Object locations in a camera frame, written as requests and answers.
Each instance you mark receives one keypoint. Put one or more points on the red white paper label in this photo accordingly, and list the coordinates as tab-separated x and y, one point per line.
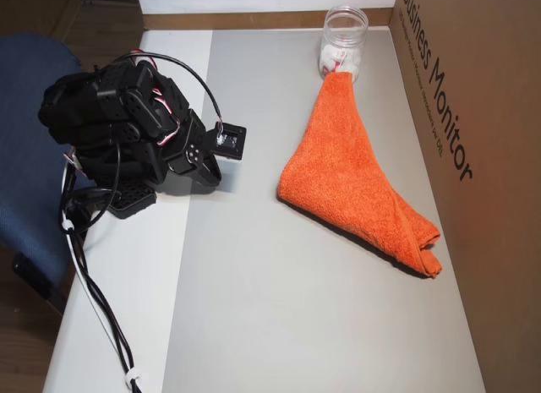
331	63

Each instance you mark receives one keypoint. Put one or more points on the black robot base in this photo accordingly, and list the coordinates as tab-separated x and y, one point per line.
135	200

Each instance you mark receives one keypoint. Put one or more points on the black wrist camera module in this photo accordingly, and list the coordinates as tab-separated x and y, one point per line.
230	141

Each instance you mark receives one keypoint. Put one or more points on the orange terry towel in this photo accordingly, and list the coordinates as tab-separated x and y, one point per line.
338	169

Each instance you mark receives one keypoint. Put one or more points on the clear plastic jar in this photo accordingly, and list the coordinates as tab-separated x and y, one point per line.
344	25

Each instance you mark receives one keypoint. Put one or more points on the black chair frame part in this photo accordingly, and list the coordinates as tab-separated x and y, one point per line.
34	279

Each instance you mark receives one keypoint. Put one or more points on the grey table mat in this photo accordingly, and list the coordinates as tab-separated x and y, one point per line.
274	346

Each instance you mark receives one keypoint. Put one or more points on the Business Monitor cardboard box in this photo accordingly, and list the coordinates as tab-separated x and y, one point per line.
498	198

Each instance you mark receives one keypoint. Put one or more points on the blue office chair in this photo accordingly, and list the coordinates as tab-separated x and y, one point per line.
25	198

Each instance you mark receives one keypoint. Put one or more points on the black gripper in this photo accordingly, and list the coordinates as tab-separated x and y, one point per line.
191	157

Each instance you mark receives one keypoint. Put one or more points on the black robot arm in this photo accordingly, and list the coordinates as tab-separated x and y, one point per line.
84	110

